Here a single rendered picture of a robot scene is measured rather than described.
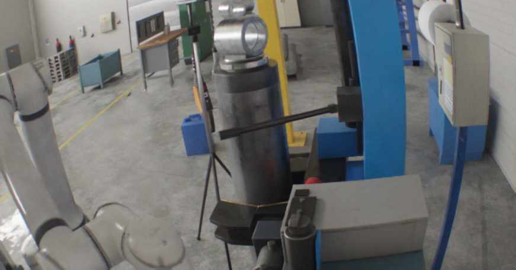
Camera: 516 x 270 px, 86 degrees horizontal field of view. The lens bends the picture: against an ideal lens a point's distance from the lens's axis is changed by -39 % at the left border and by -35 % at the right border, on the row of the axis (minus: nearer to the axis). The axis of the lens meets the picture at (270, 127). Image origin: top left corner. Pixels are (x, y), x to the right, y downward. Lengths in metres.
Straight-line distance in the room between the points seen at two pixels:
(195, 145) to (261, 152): 2.99
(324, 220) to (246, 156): 0.47
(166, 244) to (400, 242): 0.70
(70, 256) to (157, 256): 0.17
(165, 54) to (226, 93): 6.03
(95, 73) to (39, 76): 8.26
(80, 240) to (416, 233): 0.83
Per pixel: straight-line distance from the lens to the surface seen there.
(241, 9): 2.75
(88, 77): 9.42
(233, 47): 1.32
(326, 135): 1.53
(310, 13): 12.05
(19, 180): 0.72
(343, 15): 1.43
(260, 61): 1.33
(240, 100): 1.33
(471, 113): 1.59
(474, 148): 3.75
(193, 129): 4.28
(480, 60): 1.54
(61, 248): 0.60
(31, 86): 1.01
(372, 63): 1.25
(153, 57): 7.47
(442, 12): 1.78
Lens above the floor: 1.80
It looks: 22 degrees down
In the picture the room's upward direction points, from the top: 8 degrees counter-clockwise
